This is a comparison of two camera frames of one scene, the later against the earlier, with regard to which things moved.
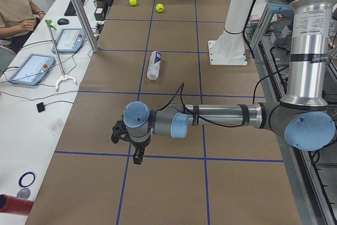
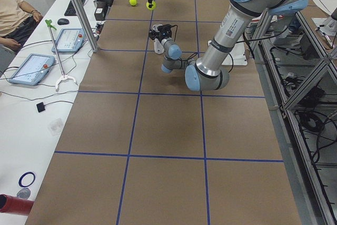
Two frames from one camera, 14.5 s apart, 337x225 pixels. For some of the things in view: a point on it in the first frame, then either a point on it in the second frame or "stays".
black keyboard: (70, 10) stays
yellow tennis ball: (159, 7) to (152, 8)
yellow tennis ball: (132, 1) stays
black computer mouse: (63, 21) stays
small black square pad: (40, 107) stays
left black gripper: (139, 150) to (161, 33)
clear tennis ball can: (154, 67) to (158, 46)
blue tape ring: (24, 174) stays
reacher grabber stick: (63, 77) stays
